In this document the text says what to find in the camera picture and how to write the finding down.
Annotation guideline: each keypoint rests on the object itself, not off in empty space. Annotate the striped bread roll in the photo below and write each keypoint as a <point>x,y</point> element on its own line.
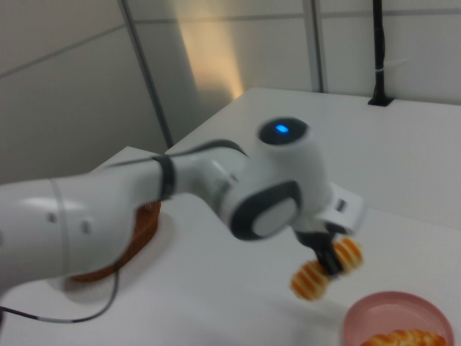
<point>309,284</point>

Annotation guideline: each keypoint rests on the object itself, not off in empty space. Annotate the braided bread loaf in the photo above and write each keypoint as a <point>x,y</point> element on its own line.
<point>396,339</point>

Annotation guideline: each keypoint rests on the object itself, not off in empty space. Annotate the brown woven basket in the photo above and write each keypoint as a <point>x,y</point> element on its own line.
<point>147,223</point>

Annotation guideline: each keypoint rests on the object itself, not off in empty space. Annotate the pink plate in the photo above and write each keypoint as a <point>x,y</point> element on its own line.
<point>396,310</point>

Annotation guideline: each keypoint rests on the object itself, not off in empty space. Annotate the black pole with base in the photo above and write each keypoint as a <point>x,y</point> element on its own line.
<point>378,54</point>

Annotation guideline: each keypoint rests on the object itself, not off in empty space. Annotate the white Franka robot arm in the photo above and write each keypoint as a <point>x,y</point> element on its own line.
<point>36,223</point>

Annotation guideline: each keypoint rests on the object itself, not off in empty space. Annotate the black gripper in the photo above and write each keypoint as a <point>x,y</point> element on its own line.
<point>317,238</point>

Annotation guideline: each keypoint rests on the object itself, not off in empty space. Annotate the grey partition post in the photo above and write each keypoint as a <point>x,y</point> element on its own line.
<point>144,72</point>
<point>317,43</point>

